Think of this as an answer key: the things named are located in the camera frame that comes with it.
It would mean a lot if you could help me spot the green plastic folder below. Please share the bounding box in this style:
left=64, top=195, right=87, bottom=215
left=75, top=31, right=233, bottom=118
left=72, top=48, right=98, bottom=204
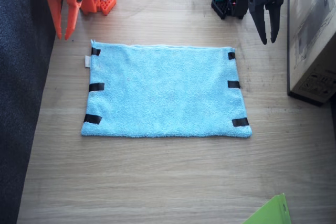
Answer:
left=241, top=193, right=292, bottom=224

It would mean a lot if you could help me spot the light blue towel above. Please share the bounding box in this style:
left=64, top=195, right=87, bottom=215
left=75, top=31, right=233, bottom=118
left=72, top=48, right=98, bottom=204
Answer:
left=80, top=39, right=253, bottom=140

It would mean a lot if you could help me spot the dark grey felt panel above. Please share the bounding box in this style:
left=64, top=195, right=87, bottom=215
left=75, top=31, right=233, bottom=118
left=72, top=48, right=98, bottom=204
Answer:
left=0, top=0, right=64, bottom=224

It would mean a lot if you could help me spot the brown cardboard box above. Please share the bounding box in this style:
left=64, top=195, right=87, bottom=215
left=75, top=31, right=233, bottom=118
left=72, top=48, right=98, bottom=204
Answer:
left=287, top=0, right=336, bottom=107

